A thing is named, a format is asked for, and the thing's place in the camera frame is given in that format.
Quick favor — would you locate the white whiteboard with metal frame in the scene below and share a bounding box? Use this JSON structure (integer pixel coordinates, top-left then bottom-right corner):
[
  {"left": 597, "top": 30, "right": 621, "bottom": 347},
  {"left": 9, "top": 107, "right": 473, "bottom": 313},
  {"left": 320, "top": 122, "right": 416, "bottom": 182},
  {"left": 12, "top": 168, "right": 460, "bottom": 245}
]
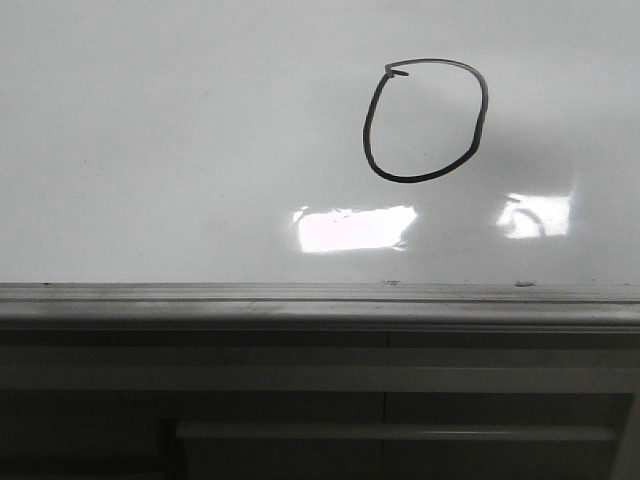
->
[{"left": 1, "top": 1, "right": 639, "bottom": 332}]

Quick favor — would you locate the grey cabinet with handle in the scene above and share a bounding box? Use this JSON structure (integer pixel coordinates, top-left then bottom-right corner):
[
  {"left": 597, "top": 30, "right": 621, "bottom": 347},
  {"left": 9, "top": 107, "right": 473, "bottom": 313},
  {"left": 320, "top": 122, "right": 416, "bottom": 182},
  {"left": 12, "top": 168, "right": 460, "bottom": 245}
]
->
[{"left": 1, "top": 331, "right": 639, "bottom": 479}]

